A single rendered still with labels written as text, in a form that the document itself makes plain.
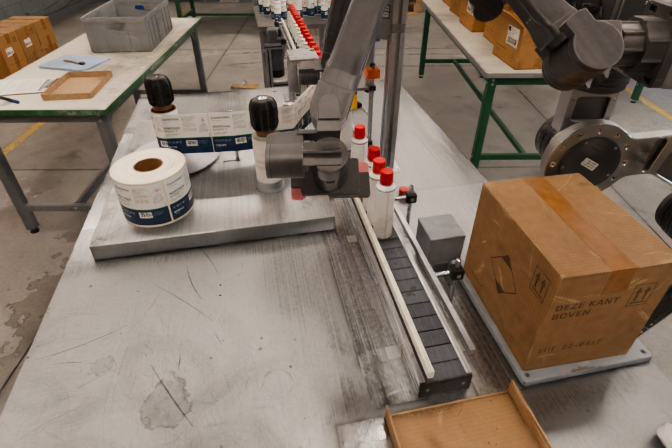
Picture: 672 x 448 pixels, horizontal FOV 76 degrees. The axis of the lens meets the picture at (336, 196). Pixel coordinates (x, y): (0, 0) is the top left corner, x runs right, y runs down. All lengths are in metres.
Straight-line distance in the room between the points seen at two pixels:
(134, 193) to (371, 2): 0.81
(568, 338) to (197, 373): 0.75
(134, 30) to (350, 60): 2.61
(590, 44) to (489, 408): 0.67
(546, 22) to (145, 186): 0.99
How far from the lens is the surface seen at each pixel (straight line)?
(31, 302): 2.66
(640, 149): 1.22
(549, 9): 0.81
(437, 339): 0.98
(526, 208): 0.97
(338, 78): 0.68
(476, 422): 0.96
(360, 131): 1.29
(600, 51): 0.79
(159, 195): 1.27
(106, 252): 1.34
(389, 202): 1.11
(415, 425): 0.93
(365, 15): 0.74
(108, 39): 3.30
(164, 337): 1.10
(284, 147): 0.67
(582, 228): 0.96
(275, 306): 1.09
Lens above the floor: 1.65
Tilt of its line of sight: 35 degrees down
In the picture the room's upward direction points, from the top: straight up
